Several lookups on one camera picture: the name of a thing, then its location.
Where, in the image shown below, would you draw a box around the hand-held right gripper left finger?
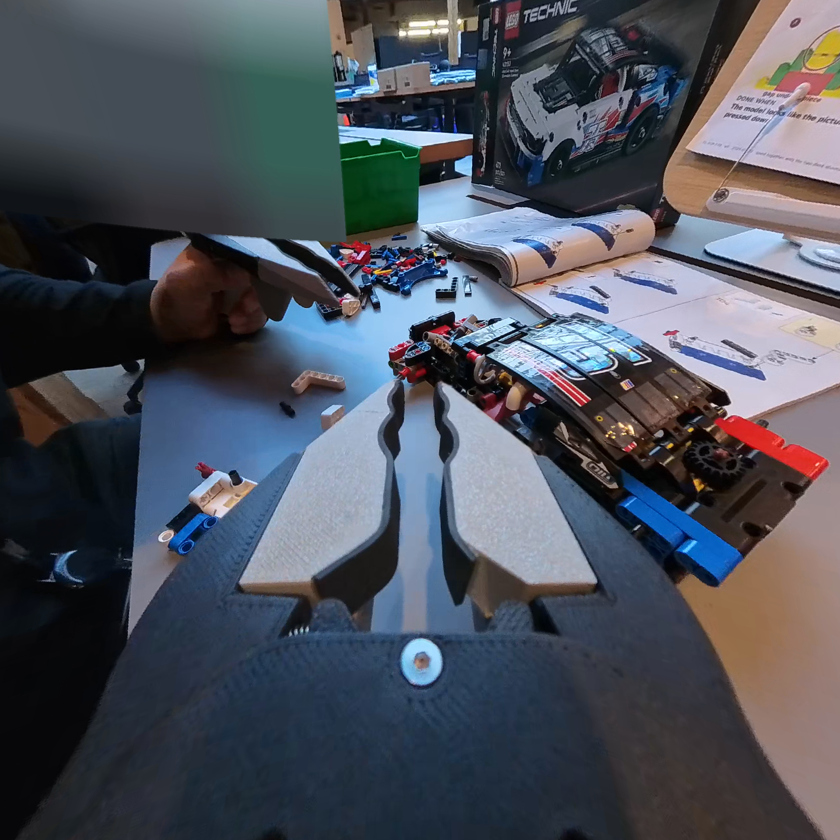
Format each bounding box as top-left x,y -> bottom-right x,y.
238,379 -> 404,614

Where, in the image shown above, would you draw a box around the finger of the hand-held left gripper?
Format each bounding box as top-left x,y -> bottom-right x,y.
230,235 -> 361,297
256,252 -> 343,322

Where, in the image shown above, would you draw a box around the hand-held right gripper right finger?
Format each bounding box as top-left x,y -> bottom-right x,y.
433,382 -> 599,621

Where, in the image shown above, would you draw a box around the white and blue brick subassembly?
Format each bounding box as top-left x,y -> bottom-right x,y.
157,461 -> 258,557

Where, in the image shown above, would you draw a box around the person's left forearm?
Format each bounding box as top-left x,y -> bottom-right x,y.
0,261 -> 160,389

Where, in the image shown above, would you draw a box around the grey desk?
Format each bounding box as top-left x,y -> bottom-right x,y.
128,174 -> 840,840

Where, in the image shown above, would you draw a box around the person's left hand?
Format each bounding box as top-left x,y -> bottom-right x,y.
150,244 -> 270,343

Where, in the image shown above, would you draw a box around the pile of loose toy bricks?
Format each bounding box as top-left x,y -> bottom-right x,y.
315,233 -> 462,322

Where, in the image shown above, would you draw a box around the green plastic bin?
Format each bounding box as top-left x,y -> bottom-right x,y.
339,136 -> 421,236

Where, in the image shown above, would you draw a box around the toy brick car model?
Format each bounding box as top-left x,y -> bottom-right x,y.
388,311 -> 829,587

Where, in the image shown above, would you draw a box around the pale background table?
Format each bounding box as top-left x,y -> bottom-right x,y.
337,126 -> 475,166

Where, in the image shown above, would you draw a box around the background workbench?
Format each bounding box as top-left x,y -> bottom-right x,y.
336,80 -> 475,109

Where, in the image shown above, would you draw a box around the white instruction booklet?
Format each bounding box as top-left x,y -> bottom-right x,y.
420,206 -> 840,421

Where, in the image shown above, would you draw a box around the person's legs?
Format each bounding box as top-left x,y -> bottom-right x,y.
0,413 -> 143,840

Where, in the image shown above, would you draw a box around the black toy car box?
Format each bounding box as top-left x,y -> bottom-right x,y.
471,0 -> 765,231

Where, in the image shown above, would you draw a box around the wooden board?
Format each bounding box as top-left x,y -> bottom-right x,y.
663,0 -> 840,221

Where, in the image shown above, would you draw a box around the white book stand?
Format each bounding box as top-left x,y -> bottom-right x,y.
704,82 -> 840,294

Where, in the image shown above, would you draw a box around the printed instruction sheet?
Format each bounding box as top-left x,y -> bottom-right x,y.
686,0 -> 840,186

